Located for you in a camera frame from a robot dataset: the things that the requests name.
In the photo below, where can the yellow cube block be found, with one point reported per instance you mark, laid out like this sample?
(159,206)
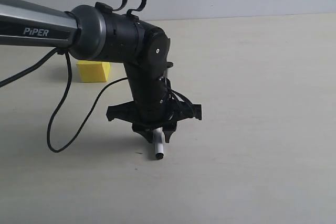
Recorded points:
(93,71)

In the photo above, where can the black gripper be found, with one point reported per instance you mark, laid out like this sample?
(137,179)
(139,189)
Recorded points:
(165,115)

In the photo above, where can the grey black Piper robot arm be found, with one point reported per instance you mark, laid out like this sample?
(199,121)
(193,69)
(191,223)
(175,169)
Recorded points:
(99,33)

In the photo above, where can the black and white marker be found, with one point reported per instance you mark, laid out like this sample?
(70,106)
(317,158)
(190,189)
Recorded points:
(158,141)

